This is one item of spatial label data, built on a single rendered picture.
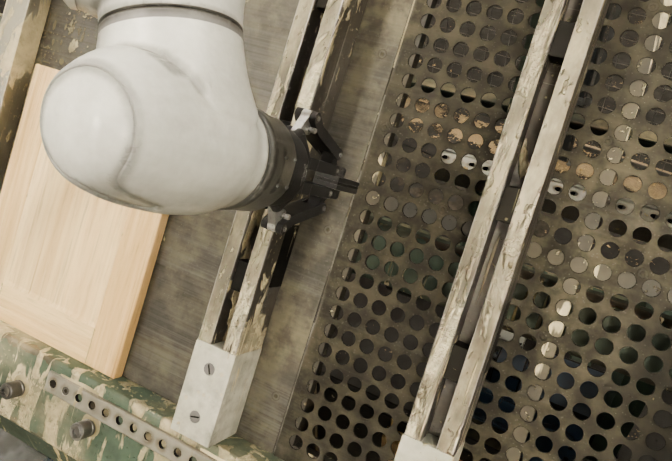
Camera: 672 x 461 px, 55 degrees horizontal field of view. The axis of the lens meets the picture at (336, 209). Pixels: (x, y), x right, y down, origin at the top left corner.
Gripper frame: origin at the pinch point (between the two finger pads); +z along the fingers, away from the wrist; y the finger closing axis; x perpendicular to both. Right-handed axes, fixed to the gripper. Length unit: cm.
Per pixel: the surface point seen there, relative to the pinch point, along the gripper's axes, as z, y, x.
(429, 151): 221, 21, 49
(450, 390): 4.4, -18.9, -19.4
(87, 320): 6.6, -31.4, 34.4
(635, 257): 197, 3, -46
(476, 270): 0.9, -4.4, -18.4
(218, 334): 2.1, -23.5, 10.3
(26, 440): 8, -54, 40
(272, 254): 2.6, -11.2, 6.5
